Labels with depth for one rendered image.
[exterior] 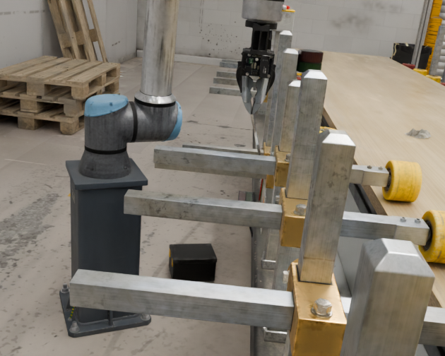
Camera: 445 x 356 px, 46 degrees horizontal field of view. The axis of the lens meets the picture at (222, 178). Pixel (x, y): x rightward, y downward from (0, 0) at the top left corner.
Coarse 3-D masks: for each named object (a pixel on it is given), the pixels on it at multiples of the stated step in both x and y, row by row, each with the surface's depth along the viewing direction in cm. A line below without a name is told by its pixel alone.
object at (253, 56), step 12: (252, 24) 113; (264, 24) 114; (276, 24) 114; (252, 36) 112; (264, 36) 114; (252, 48) 115; (264, 48) 115; (252, 60) 114; (264, 60) 114; (240, 72) 115; (252, 72) 115; (264, 72) 115
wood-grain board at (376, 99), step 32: (352, 64) 314; (384, 64) 329; (352, 96) 212; (384, 96) 218; (416, 96) 225; (352, 128) 160; (384, 128) 164; (416, 128) 167; (384, 160) 130; (416, 160) 133
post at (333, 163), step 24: (336, 144) 53; (336, 168) 54; (312, 192) 56; (336, 192) 55; (312, 216) 56; (336, 216) 56; (312, 240) 57; (336, 240) 57; (312, 264) 58; (288, 336) 63
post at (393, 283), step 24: (384, 240) 31; (360, 264) 33; (384, 264) 30; (408, 264) 30; (360, 288) 32; (384, 288) 30; (408, 288) 30; (360, 312) 32; (384, 312) 30; (408, 312) 30; (360, 336) 31; (384, 336) 31; (408, 336) 31
